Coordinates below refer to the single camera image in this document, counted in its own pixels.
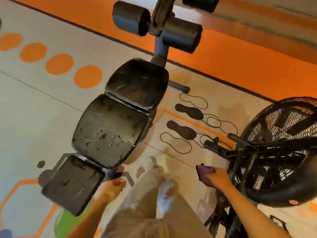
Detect person's left forearm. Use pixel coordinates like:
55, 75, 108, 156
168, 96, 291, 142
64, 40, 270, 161
65, 196, 110, 238

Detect purple cleaning cloth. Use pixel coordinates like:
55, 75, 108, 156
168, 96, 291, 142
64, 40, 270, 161
196, 164, 216, 188

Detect person's right hand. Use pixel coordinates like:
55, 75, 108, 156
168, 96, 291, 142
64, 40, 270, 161
205, 167, 235, 194

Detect black foam roller pad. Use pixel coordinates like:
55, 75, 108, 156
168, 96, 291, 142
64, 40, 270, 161
162, 17, 203, 54
182, 0, 221, 13
112, 0, 151, 37

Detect black adjustable workout bench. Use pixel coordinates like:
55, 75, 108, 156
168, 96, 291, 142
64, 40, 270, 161
41, 0, 191, 217

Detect white shoe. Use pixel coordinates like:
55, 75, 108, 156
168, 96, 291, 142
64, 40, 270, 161
157, 180, 179, 216
144, 156, 164, 173

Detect beige trousers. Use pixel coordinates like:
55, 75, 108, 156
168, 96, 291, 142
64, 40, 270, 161
101, 165, 214, 238

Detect person's right forearm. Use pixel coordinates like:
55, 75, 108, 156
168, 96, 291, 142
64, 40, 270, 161
219, 186, 294, 238

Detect black air fan bike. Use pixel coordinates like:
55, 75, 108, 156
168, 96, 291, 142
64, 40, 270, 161
203, 97, 317, 238

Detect person's left hand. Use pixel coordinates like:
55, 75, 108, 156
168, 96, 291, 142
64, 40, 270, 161
100, 178, 127, 204

